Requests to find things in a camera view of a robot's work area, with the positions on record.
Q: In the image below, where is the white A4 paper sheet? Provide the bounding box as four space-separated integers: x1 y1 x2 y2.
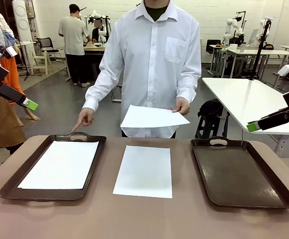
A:
120 104 191 129
112 145 173 199
17 140 100 190

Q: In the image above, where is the person's right forearm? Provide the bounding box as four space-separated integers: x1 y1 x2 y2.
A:
81 67 118 113

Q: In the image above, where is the person's left forearm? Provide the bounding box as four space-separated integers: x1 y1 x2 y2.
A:
175 72 202 104

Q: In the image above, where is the person's right hand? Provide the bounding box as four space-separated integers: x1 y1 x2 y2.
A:
71 108 95 132

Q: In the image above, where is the person's left hand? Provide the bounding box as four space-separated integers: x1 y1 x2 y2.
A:
166 98 191 117

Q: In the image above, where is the mannequin in orange shorts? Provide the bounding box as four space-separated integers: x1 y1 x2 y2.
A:
0 11 39 127

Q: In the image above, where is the black light stand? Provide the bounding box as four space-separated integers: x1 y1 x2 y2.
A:
18 44 42 82

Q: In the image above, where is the white table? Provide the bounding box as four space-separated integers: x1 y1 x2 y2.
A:
201 77 289 158

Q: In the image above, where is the white folding chair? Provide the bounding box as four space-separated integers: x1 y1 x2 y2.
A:
31 41 53 75

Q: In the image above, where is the tall white standing unit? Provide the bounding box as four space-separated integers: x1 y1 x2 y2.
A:
12 0 33 42

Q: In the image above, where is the black office chair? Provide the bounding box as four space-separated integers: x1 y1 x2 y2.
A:
36 37 65 62
206 39 222 54

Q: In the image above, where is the black tripod stand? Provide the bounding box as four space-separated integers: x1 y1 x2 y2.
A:
248 17 272 81

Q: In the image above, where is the black backpack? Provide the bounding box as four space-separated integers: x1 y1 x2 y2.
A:
197 99 231 120

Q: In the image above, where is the black stool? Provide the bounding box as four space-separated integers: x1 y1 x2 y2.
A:
195 116 226 140

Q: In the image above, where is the long white desk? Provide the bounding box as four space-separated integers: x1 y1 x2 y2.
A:
226 48 289 78

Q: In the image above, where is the man in grey t-shirt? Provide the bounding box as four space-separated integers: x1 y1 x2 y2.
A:
58 3 92 88

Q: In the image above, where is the brown work table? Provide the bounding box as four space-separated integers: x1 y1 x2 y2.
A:
83 42 108 54

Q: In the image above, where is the seated person in black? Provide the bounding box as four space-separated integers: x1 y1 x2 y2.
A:
91 19 108 43

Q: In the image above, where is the person in white shirt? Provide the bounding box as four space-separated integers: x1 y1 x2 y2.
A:
81 0 202 139

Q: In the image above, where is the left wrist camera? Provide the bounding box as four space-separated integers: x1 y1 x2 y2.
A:
0 44 22 60

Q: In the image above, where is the brown plastic handled tray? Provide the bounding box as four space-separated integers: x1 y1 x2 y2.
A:
190 136 289 209
0 131 108 202

